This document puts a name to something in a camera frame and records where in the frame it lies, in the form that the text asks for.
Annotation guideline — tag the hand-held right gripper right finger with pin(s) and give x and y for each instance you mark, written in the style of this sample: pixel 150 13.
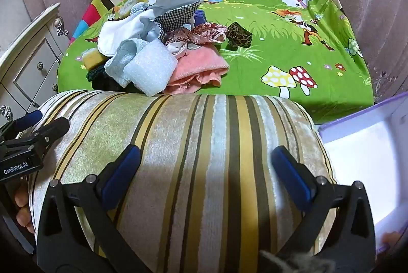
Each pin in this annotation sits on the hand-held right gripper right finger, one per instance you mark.
pixel 291 177

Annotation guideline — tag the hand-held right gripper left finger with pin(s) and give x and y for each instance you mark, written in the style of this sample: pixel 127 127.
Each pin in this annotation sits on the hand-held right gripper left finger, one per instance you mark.
pixel 122 174

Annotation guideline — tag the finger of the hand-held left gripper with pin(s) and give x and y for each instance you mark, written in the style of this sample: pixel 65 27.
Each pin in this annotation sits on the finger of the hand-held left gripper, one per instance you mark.
pixel 54 129
pixel 28 120

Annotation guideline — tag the purple cardboard box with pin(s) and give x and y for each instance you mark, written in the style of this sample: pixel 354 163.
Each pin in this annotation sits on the purple cardboard box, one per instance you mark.
pixel 350 158

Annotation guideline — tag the dark green knit sock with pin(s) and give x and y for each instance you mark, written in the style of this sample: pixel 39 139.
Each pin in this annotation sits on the dark green knit sock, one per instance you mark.
pixel 95 73

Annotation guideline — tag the pink towel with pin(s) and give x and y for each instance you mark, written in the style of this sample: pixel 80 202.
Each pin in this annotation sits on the pink towel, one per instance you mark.
pixel 197 65

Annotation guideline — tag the patterned satin scarf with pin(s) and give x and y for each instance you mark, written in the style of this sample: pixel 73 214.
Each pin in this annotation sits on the patterned satin scarf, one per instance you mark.
pixel 204 32

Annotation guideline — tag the purple patterned knit sock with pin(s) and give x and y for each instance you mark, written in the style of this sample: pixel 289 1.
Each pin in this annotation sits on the purple patterned knit sock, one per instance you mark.
pixel 200 18

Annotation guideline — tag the person's left hand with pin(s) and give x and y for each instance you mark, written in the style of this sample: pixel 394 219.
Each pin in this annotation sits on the person's left hand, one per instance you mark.
pixel 24 215

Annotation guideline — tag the white carved dresser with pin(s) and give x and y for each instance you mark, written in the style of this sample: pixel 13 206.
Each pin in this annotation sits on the white carved dresser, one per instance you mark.
pixel 32 69

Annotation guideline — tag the black knit hat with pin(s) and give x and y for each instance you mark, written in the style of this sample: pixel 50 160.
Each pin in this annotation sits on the black knit hat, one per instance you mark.
pixel 111 86

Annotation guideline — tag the striped velvet cushion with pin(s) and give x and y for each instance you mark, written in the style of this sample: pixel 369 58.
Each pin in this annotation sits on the striped velvet cushion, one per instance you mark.
pixel 197 164

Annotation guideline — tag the yellow sponge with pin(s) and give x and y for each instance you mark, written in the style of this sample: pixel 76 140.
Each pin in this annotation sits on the yellow sponge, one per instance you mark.
pixel 92 59

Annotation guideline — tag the light blue towel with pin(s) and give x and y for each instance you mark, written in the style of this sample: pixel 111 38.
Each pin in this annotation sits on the light blue towel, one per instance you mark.
pixel 122 56

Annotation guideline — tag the white foam wrap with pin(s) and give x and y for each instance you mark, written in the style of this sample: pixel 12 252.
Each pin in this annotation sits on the white foam wrap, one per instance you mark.
pixel 149 69

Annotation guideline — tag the white cloth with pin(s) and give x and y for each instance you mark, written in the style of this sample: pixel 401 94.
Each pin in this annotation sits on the white cloth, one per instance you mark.
pixel 121 30

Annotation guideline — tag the green cartoon printed blanket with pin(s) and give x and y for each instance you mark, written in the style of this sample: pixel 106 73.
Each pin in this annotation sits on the green cartoon printed blanket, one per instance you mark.
pixel 271 53

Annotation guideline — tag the colourful striped sheet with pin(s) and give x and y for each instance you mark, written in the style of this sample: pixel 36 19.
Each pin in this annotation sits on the colourful striped sheet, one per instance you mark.
pixel 95 5

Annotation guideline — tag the yellow fuzzy cloth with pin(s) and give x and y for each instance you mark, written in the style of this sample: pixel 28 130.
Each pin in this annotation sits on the yellow fuzzy cloth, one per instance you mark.
pixel 127 6

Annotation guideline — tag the black checked cloth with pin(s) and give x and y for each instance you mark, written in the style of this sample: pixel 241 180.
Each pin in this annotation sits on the black checked cloth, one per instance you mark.
pixel 178 21

